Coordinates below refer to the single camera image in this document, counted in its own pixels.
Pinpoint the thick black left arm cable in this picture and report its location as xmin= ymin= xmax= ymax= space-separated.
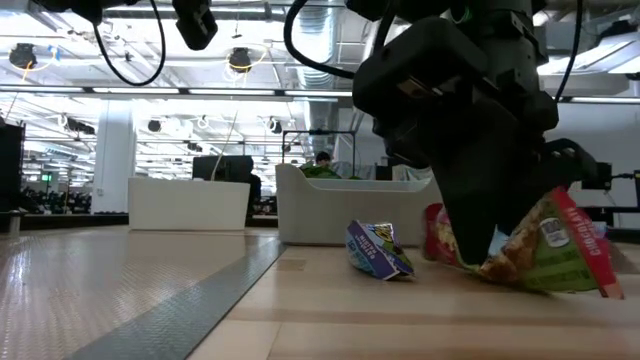
xmin=92 ymin=0 xmax=167 ymax=88

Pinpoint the small black monitor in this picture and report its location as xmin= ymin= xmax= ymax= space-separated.
xmin=593 ymin=162 xmax=614 ymax=191

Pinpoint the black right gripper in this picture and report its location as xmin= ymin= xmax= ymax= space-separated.
xmin=352 ymin=0 xmax=599 ymax=267

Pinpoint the white rectangular bin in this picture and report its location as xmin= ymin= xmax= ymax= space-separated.
xmin=127 ymin=177 xmax=251 ymax=232

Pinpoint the round black ceiling device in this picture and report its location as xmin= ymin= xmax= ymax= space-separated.
xmin=228 ymin=47 xmax=253 ymax=74
xmin=8 ymin=43 xmax=39 ymax=70

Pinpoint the grey tape strip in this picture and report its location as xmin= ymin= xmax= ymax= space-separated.
xmin=64 ymin=238 xmax=288 ymax=360

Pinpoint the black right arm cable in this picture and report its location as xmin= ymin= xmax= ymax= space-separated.
xmin=553 ymin=0 xmax=585 ymax=104
xmin=282 ymin=0 xmax=357 ymax=80

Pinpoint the long ceiling light strip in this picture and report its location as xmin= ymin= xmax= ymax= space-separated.
xmin=0 ymin=85 xmax=354 ymax=99

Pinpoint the silver corrugated ventilation duct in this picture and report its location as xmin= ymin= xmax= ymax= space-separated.
xmin=294 ymin=0 xmax=337 ymax=91

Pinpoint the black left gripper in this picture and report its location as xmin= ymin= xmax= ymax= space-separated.
xmin=32 ymin=0 xmax=219 ymax=52

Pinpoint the purple and white granola bar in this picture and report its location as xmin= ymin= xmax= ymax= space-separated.
xmin=344 ymin=219 xmax=416 ymax=281

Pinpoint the black cabinet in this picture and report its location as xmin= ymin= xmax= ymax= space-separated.
xmin=0 ymin=122 xmax=26 ymax=211

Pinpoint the red and yellow granola bar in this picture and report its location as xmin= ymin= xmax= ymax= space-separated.
xmin=423 ymin=202 xmax=464 ymax=267

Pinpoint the white bin with curved ends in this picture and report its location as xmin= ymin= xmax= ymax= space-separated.
xmin=274 ymin=163 xmax=444 ymax=247

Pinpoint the white pillar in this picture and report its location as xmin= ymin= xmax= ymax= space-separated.
xmin=92 ymin=102 xmax=137 ymax=212

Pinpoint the person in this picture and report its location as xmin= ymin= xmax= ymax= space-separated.
xmin=247 ymin=159 xmax=263 ymax=216
xmin=299 ymin=151 xmax=341 ymax=180

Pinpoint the green 100 calorie granola bar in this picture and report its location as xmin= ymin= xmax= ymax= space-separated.
xmin=472 ymin=185 xmax=626 ymax=300

